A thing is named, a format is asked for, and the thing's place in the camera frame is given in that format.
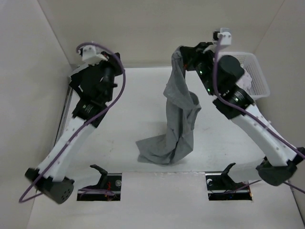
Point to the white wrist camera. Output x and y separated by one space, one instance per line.
89 53
224 34

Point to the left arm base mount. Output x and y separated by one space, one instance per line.
107 188

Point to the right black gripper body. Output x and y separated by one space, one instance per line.
201 61

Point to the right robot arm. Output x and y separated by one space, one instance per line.
219 76

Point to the grey tank top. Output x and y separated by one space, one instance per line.
182 108

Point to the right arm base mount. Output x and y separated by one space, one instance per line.
221 187

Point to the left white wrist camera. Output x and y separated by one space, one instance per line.
89 53

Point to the white plastic basket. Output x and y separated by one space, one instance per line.
249 62

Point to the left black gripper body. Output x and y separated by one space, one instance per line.
113 68

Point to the pale pink tank top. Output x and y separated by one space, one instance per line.
245 82

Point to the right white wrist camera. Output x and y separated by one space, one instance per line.
224 34

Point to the folded black tank top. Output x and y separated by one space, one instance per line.
76 79

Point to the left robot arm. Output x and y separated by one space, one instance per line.
49 177

